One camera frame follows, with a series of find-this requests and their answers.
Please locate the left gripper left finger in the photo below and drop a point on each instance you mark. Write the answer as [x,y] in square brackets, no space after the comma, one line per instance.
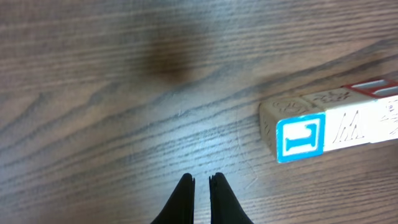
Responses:
[179,208]

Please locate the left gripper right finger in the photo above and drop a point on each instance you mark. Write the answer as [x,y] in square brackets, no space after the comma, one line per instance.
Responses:
[225,207]

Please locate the blue L block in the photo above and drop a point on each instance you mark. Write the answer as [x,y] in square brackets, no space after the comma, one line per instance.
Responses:
[293,128]

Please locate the plain wood block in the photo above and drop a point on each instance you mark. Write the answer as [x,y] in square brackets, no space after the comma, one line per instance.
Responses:
[347,116]

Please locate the wood block red bone face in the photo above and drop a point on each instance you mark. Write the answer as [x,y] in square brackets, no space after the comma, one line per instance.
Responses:
[383,120]

